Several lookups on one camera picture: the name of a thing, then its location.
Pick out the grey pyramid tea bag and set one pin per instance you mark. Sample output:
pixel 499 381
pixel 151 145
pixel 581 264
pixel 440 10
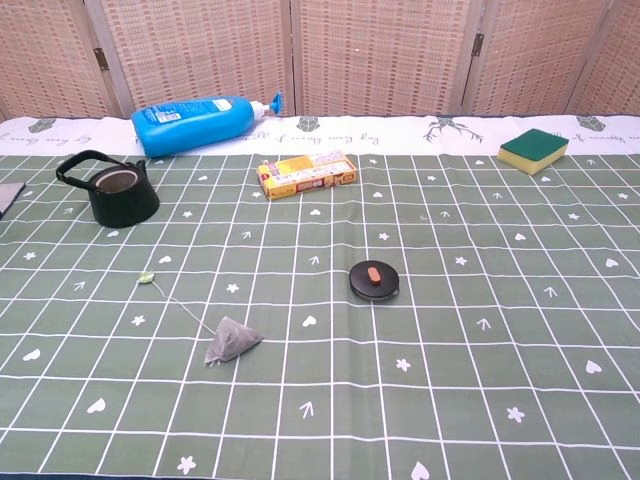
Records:
pixel 230 342

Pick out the green yellow sponge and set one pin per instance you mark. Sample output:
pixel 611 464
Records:
pixel 532 147

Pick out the yellow cardboard box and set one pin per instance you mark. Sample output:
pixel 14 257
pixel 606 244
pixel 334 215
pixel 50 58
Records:
pixel 305 177

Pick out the green checked tablecloth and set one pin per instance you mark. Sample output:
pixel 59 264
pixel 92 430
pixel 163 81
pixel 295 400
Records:
pixel 450 350

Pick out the black cast iron teapot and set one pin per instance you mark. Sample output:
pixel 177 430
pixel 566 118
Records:
pixel 125 205

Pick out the black lid with orange knob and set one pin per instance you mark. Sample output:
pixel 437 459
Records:
pixel 372 287

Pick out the woven bamboo folding screen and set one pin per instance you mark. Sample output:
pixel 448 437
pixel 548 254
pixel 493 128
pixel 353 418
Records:
pixel 375 55

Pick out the blue detergent pump bottle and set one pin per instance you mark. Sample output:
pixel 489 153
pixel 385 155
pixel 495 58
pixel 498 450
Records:
pixel 190 125

